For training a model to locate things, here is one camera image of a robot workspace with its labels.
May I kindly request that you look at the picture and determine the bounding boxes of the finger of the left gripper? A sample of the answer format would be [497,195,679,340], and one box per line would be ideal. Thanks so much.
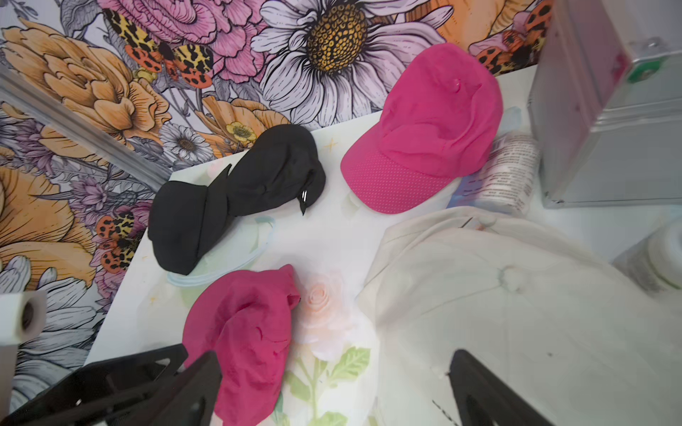
[1,344,188,425]

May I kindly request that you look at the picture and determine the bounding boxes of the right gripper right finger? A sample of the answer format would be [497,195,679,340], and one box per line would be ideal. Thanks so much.
[448,349,552,426]

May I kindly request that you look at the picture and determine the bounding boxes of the white Colorado cap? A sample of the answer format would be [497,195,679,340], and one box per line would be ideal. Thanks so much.
[358,208,681,425]

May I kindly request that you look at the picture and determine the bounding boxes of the white bottle green lid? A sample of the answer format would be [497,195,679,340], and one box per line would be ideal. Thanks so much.
[612,218,681,298]

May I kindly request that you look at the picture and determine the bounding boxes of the black cap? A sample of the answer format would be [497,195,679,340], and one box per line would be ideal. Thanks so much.
[148,167,234,275]
[226,124,326,217]

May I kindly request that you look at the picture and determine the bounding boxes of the white blue tube package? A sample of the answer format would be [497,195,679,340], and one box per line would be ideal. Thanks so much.
[448,131,541,218]

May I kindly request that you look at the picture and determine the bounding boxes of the pink cap front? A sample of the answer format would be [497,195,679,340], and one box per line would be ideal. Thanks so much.
[182,264,301,425]

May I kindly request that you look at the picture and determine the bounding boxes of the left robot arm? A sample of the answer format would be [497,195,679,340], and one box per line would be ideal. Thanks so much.
[1,292,211,425]

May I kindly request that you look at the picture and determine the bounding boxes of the pink cap back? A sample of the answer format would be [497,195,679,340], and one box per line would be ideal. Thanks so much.
[340,44,504,214]

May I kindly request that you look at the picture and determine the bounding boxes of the black cap back left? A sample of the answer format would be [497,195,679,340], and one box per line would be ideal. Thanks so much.
[148,167,234,275]

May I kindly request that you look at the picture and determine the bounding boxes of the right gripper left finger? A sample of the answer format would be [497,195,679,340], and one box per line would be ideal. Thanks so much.
[108,351,222,426]

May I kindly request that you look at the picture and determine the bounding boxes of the silver first aid case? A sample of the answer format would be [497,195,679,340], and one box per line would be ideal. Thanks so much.
[527,1,681,209]

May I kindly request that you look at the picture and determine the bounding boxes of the pink cap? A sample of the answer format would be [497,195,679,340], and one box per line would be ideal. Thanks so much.
[182,264,301,425]
[340,44,504,214]

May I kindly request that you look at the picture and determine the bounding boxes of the black cap back centre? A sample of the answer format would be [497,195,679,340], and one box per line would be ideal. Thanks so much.
[226,124,326,217]

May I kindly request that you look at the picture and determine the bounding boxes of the floral table mat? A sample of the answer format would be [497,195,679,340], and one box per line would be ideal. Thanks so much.
[263,264,396,425]

